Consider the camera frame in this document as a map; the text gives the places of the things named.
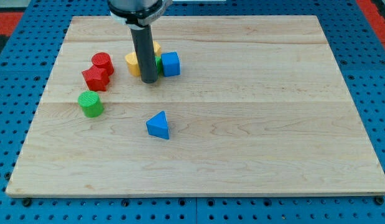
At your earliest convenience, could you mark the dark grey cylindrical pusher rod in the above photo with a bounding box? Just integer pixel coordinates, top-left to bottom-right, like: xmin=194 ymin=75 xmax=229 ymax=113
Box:
xmin=131 ymin=25 xmax=159 ymax=84

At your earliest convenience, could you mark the green star block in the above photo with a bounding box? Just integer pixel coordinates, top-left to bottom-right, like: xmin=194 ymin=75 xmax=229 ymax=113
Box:
xmin=155 ymin=56 xmax=163 ymax=75

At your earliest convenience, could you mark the red star block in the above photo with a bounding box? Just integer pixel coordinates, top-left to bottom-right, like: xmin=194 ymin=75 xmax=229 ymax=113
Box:
xmin=81 ymin=65 xmax=109 ymax=91

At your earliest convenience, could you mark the yellow block behind rod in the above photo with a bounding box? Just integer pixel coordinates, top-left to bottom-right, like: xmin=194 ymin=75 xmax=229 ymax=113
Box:
xmin=153 ymin=41 xmax=162 ymax=57

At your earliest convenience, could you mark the yellow heart block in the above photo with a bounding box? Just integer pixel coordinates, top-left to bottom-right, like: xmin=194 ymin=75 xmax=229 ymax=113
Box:
xmin=124 ymin=52 xmax=141 ymax=77

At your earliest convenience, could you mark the blue cube block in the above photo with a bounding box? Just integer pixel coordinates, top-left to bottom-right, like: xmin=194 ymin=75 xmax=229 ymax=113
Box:
xmin=161 ymin=52 xmax=180 ymax=77

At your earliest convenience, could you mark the red cylinder block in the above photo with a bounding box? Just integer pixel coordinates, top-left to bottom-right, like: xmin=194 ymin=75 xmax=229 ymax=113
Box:
xmin=91 ymin=52 xmax=114 ymax=76

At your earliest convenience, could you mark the green cylinder block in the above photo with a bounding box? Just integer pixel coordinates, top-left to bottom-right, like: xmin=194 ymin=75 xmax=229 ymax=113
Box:
xmin=78 ymin=91 xmax=104 ymax=118

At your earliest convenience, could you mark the blue triangular prism block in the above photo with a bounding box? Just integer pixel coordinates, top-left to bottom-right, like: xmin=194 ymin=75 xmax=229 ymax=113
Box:
xmin=146 ymin=111 xmax=170 ymax=140

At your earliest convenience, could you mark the wooden board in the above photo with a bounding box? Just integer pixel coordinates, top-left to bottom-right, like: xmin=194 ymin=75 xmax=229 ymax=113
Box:
xmin=6 ymin=16 xmax=385 ymax=198

